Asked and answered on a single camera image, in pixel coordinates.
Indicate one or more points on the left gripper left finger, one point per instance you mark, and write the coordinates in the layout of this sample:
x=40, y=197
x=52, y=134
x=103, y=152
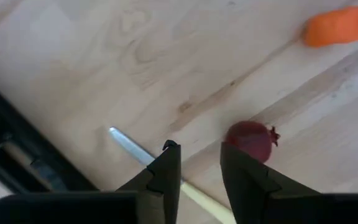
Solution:
x=166, y=174

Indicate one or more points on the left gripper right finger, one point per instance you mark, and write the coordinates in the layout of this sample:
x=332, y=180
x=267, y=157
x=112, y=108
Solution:
x=244, y=180

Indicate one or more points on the dark red toy pomegranate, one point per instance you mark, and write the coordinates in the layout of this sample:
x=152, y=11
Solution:
x=250, y=137

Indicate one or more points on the orange toy tangerine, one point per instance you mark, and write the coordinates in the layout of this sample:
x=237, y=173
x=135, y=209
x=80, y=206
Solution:
x=334, y=26

